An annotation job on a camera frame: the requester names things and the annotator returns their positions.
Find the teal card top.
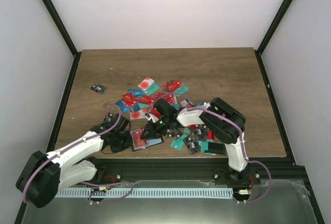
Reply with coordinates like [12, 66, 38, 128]
[144, 82, 159, 96]

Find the black frame post right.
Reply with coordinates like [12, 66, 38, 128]
[254, 0, 308, 54]

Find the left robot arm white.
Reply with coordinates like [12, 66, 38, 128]
[16, 113, 132, 208]

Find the teal card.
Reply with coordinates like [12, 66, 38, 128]
[144, 82, 159, 96]
[174, 84, 189, 97]

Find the black frame post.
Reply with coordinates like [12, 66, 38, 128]
[27, 0, 79, 56]
[254, 0, 308, 54]

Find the black leather card holder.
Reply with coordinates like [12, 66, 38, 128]
[131, 136, 164, 152]

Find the blue card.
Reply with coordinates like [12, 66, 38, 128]
[128, 89, 144, 98]

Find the black box on cards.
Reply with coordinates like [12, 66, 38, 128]
[205, 142, 227, 155]

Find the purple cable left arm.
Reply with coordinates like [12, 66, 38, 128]
[22, 104, 122, 204]

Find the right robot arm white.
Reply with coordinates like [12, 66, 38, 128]
[141, 97, 249, 184]

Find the black front rail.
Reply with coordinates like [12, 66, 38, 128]
[94, 157, 308, 187]

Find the black frame post left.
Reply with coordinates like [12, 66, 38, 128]
[27, 0, 79, 56]

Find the light blue slotted cable duct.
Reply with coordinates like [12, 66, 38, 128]
[56, 188, 233, 199]

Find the white card red circle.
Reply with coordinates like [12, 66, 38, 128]
[138, 77, 154, 91]

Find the teal card right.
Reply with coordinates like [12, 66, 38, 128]
[174, 84, 189, 97]

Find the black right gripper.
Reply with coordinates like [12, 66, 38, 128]
[141, 116, 171, 141]

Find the black VIP card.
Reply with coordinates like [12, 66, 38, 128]
[90, 83, 107, 94]

